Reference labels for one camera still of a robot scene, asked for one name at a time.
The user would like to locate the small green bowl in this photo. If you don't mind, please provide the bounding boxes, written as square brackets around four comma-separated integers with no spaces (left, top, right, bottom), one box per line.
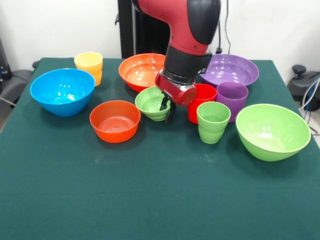
[134,86,173,122]

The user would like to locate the green cup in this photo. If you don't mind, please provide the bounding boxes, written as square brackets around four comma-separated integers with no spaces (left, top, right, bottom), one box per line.
[196,101,231,145]

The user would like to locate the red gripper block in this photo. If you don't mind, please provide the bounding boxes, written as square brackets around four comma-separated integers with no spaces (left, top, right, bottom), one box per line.
[154,72,198,125]

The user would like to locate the large purple bowl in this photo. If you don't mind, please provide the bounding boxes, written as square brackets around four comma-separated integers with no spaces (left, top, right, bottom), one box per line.
[199,53,260,89]

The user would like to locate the yellow cup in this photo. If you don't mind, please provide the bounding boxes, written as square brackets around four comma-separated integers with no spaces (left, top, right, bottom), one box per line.
[73,51,104,87]

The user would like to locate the blue bowl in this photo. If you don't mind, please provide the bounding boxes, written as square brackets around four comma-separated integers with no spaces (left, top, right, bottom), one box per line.
[29,68,96,118]

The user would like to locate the blue and white cables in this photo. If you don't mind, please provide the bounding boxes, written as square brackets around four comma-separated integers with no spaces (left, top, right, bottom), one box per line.
[298,79,320,136]

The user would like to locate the small orange bowl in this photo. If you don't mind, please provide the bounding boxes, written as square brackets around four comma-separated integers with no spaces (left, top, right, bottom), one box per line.
[89,99,142,144]

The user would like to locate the red cup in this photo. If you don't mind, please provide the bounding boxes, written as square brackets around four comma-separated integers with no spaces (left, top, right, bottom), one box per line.
[187,83,218,125]

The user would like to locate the dark green tablecloth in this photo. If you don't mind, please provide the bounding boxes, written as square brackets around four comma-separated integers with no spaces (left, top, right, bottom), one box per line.
[0,57,320,240]

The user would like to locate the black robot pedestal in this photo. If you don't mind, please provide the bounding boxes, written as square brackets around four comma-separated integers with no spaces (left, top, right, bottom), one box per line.
[114,0,173,60]

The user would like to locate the black wall cable with plug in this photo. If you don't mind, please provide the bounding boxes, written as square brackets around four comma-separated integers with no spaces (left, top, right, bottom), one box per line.
[215,21,224,54]

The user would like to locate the purple cup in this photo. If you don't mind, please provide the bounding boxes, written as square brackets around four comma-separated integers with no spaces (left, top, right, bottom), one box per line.
[216,81,250,124]

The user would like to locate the thin black wall cable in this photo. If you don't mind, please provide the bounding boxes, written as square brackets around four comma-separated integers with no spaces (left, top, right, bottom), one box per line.
[224,0,232,55]

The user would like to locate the large orange bowl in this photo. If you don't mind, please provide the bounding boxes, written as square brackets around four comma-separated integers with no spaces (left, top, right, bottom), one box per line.
[118,52,167,93]

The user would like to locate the large green bowl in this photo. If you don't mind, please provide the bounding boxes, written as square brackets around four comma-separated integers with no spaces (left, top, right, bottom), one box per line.
[235,103,312,162]

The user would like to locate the black machine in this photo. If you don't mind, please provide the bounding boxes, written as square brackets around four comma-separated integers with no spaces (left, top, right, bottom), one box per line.
[0,34,12,83]

